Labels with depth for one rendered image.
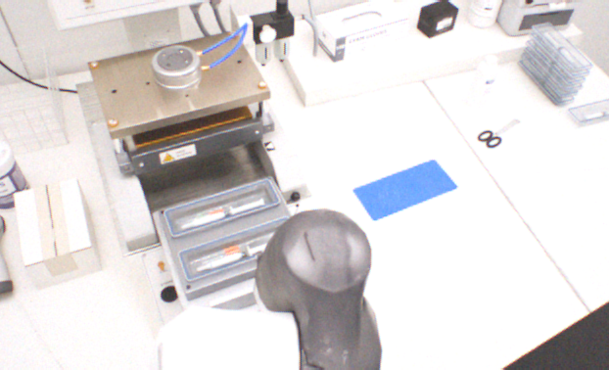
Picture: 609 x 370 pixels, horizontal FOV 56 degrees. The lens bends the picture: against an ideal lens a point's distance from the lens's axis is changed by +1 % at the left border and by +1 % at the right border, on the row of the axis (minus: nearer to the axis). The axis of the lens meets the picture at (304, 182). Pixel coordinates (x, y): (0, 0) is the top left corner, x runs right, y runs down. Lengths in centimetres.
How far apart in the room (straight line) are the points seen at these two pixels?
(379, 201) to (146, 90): 58
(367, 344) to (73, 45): 129
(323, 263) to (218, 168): 68
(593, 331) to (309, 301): 54
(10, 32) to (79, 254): 66
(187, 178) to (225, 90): 20
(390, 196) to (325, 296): 88
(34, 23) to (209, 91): 70
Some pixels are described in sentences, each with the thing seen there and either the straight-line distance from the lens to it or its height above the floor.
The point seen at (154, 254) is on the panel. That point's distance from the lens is 102.
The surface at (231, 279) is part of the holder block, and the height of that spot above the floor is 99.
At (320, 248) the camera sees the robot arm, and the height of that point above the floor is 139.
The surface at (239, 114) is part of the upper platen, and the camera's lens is 101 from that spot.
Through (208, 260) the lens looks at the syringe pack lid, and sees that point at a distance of 89.
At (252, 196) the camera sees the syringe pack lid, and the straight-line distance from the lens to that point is 95.
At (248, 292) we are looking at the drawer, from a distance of 85.
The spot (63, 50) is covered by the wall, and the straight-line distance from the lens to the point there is 163.
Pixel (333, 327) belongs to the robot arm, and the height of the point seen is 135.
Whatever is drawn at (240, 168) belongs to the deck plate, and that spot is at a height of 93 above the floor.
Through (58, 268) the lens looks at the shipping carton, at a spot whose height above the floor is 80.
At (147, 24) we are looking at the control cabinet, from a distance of 113.
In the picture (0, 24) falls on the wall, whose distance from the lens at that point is 159.
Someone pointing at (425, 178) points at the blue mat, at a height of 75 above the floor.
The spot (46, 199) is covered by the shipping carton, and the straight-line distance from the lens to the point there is 124.
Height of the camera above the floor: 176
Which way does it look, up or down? 51 degrees down
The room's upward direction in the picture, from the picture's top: 4 degrees clockwise
